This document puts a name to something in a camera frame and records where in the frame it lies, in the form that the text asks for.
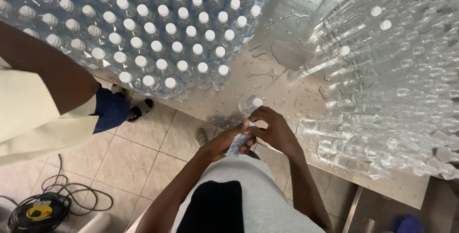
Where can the clear labelled water bottle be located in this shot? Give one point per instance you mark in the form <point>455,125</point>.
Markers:
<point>251,105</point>

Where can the person's left hand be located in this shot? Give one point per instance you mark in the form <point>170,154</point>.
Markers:
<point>226,143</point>

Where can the metal table leg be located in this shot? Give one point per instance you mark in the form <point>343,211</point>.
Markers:
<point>352,209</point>

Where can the grey perforated shoe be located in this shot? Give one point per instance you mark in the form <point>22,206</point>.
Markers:
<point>201,138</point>

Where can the blue object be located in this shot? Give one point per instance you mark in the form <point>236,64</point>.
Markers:
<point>407,224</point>

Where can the person's right hand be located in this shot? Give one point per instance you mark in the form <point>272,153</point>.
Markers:
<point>279,132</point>

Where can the person's right fingers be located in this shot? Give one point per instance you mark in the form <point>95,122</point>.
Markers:
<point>261,113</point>

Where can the wrapped packs of capped bottles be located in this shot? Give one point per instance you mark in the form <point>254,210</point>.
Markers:
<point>154,28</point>

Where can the person's white shirt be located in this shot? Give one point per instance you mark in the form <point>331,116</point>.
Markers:
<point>269,204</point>

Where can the heap of unlabelled clear bottles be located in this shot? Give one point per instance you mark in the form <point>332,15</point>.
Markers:
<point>387,93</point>

